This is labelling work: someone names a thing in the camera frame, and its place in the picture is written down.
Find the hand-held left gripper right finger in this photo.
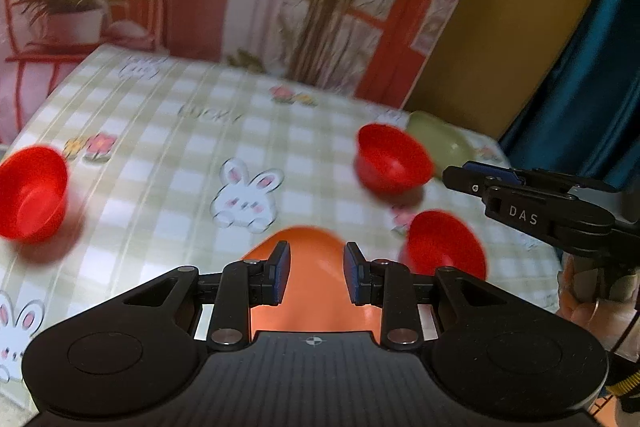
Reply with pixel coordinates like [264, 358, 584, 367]
[343, 242, 517, 352]

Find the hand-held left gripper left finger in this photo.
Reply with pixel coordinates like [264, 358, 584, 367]
[120, 241, 292, 353]

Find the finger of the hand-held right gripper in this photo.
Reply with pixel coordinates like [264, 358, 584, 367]
[442, 165, 617, 253]
[462, 160, 622, 194]

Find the orange bowl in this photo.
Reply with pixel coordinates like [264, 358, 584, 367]
[240, 225, 383, 338]

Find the pale green bowl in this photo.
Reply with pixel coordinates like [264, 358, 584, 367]
[405, 110, 476, 172]

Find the red plastic bowl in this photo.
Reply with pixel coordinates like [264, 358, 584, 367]
[354, 123, 435, 195]
[0, 146, 69, 243]
[398, 210, 488, 282]

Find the person's right hand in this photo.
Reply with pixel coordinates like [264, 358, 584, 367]
[556, 254, 621, 350]

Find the teal curtain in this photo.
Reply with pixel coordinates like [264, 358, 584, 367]
[499, 0, 640, 195]

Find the green checked rabbit tablecloth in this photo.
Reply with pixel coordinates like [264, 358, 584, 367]
[0, 44, 563, 427]

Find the mustard brown board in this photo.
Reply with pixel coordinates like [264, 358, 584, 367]
[404, 0, 627, 142]

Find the yellow coiled cable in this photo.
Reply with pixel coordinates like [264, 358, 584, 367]
[606, 369, 640, 404]

